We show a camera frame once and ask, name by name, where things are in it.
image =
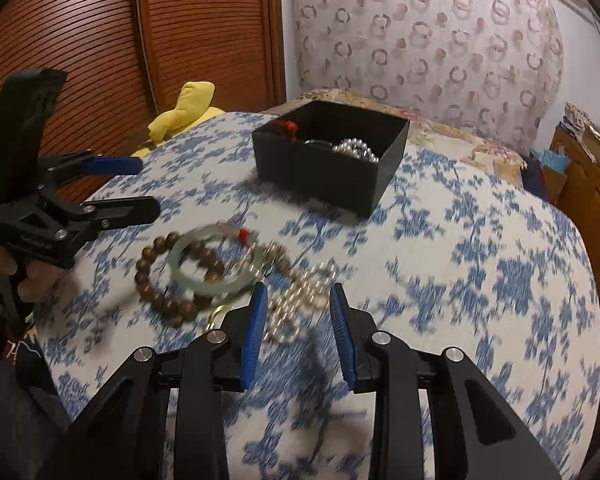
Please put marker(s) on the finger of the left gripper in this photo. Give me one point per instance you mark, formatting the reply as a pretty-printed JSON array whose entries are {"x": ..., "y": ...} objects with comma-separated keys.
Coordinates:
[
  {"x": 113, "y": 166},
  {"x": 119, "y": 213}
]

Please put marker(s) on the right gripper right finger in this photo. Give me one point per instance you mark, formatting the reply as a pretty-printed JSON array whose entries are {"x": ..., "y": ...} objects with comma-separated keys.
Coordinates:
[{"x": 361, "y": 346}]

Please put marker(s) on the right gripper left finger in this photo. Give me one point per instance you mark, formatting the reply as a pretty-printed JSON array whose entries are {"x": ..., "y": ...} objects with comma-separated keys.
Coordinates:
[{"x": 237, "y": 343}]

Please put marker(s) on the green jade bangle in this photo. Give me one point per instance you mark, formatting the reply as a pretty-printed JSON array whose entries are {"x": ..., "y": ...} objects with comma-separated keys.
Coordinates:
[{"x": 248, "y": 275}]

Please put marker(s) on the black jewelry box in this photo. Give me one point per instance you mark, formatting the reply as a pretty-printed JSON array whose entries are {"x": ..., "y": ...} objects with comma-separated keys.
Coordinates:
[{"x": 339, "y": 180}]

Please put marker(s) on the left hand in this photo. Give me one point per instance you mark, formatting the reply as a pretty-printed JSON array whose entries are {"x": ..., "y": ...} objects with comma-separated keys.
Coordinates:
[{"x": 40, "y": 277}]

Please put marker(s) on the yellow plush toy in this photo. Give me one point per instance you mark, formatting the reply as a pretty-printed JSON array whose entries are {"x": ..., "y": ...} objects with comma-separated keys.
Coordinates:
[{"x": 193, "y": 107}]

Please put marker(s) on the blue floral white quilt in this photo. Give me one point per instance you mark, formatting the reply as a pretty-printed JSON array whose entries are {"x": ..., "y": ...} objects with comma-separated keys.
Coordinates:
[{"x": 450, "y": 257}]

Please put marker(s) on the brown louvered wardrobe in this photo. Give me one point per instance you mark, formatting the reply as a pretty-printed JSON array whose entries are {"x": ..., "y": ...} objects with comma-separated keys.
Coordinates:
[{"x": 126, "y": 61}]

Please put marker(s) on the pearl strand in box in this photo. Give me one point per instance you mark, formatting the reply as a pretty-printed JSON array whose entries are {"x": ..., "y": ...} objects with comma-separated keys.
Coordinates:
[{"x": 354, "y": 148}]

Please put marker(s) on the wooden side cabinet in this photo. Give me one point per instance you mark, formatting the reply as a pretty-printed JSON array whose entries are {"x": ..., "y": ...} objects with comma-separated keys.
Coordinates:
[{"x": 580, "y": 196}]

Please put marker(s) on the sheer patterned curtain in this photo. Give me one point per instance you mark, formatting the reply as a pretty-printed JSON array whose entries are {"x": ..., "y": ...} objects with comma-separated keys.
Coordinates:
[{"x": 491, "y": 67}]

